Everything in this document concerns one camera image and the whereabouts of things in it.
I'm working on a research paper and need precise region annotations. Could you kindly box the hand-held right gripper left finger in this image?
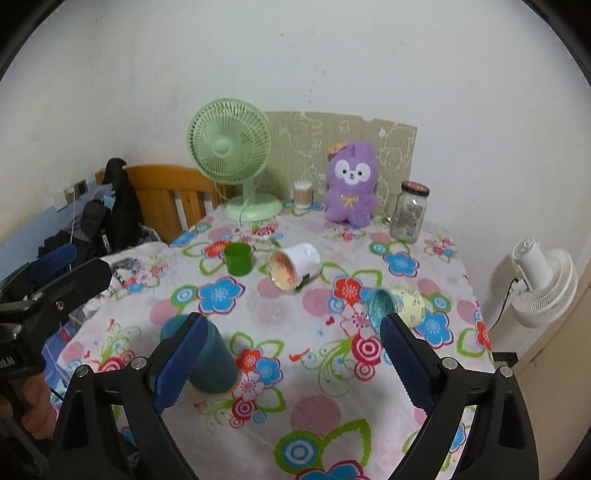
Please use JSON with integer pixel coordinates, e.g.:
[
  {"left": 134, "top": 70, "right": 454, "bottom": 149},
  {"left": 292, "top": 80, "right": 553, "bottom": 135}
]
[{"left": 48, "top": 312, "right": 211, "bottom": 480}]

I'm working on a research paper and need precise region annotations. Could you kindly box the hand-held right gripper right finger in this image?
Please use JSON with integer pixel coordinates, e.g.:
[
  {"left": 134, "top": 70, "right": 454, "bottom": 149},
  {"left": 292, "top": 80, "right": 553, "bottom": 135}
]
[{"left": 379, "top": 313, "right": 541, "bottom": 480}]

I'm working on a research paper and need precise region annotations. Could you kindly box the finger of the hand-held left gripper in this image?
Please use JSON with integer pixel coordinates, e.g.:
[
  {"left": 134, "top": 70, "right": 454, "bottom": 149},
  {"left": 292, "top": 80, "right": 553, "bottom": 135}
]
[
  {"left": 0, "top": 243, "right": 78, "bottom": 304},
  {"left": 22, "top": 257, "right": 113, "bottom": 334}
]

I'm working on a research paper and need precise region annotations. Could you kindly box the teal cup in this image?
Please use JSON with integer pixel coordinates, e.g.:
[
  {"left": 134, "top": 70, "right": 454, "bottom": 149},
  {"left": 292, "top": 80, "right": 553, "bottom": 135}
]
[{"left": 159, "top": 315, "right": 241, "bottom": 394}]

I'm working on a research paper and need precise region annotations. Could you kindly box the yellow cup with blue inside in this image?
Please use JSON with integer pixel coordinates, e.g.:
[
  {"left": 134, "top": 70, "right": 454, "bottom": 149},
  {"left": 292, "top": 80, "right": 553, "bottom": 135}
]
[{"left": 365, "top": 287, "right": 426, "bottom": 334}]

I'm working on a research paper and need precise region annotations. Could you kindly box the small green cup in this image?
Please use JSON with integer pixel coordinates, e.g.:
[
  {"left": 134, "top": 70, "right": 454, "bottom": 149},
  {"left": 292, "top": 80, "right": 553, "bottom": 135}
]
[{"left": 223, "top": 243, "right": 254, "bottom": 277}]

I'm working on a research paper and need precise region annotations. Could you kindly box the white paper cup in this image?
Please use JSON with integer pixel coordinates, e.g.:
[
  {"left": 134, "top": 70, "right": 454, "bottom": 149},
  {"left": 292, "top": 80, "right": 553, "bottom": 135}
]
[{"left": 269, "top": 243, "right": 322, "bottom": 293}]

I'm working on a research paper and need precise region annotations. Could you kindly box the person's left hand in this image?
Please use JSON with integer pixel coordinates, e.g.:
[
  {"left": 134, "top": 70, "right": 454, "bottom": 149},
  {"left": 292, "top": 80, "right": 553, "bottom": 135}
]
[{"left": 20, "top": 369, "right": 58, "bottom": 439}]

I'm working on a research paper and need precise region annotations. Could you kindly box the dark clothes pile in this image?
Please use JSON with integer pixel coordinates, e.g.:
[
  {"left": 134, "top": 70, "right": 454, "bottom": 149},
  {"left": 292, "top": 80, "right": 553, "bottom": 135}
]
[{"left": 36, "top": 226, "right": 112, "bottom": 266}]

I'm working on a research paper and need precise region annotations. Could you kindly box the blue checked cloth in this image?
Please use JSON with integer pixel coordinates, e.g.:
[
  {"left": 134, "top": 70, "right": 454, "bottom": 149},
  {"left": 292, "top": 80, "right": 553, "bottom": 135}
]
[{"left": 41, "top": 318, "right": 93, "bottom": 411}]

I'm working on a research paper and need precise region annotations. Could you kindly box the white printed cloth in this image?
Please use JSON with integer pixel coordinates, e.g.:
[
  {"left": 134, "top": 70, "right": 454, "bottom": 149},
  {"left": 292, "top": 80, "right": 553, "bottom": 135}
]
[{"left": 90, "top": 241, "right": 169, "bottom": 315}]

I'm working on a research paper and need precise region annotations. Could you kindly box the black bag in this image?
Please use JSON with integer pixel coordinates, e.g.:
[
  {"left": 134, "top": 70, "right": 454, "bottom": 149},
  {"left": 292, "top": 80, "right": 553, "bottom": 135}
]
[{"left": 81, "top": 158, "right": 145, "bottom": 259}]

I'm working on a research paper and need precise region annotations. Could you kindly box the floral tablecloth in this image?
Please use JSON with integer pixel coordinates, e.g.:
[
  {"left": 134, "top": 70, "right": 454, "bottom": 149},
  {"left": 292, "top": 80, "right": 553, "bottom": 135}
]
[{"left": 58, "top": 200, "right": 494, "bottom": 480}]

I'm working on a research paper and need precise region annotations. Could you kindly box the wooden chair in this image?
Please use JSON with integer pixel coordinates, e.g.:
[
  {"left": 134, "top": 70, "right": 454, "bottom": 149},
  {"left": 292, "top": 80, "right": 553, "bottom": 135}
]
[{"left": 95, "top": 164, "right": 232, "bottom": 244}]

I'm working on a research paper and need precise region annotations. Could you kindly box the glass jar with lid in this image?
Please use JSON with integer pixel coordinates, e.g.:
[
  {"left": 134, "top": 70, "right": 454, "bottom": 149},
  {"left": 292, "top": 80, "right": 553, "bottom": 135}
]
[{"left": 383, "top": 181, "right": 430, "bottom": 244}]

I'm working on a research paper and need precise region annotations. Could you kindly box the white fan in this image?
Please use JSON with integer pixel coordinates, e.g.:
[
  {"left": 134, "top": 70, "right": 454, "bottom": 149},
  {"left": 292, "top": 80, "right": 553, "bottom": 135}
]
[{"left": 512, "top": 237, "right": 579, "bottom": 329}]

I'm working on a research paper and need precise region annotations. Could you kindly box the purple plush toy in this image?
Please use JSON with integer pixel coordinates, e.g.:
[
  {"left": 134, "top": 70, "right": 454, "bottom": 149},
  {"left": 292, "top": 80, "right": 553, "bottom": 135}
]
[{"left": 323, "top": 141, "right": 382, "bottom": 227}]

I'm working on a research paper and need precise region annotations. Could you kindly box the green desk fan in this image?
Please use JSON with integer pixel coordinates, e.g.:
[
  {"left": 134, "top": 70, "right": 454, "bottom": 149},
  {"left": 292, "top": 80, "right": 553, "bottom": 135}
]
[{"left": 187, "top": 97, "right": 283, "bottom": 221}]

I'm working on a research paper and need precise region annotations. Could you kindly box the cotton swab container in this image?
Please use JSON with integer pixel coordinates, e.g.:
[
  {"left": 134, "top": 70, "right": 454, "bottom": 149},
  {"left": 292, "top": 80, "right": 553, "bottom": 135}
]
[{"left": 293, "top": 180, "right": 315, "bottom": 211}]

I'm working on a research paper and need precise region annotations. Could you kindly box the printed cardboard panel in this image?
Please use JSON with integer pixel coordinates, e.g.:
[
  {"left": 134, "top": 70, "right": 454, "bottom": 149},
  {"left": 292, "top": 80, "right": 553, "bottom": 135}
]
[{"left": 264, "top": 110, "right": 420, "bottom": 217}]

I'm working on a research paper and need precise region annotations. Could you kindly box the white cable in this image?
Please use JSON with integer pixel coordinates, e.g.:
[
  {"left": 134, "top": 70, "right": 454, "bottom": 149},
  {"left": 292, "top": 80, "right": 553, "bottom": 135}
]
[{"left": 68, "top": 188, "right": 80, "bottom": 271}]

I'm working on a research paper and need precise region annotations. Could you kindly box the wall socket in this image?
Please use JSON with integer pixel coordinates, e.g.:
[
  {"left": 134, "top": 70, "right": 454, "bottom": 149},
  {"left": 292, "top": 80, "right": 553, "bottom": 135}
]
[{"left": 53, "top": 179, "right": 89, "bottom": 212}]

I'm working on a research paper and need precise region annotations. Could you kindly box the black fan cable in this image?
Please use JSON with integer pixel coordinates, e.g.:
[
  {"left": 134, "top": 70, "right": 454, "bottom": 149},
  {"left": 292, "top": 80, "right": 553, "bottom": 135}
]
[{"left": 487, "top": 277, "right": 520, "bottom": 334}]

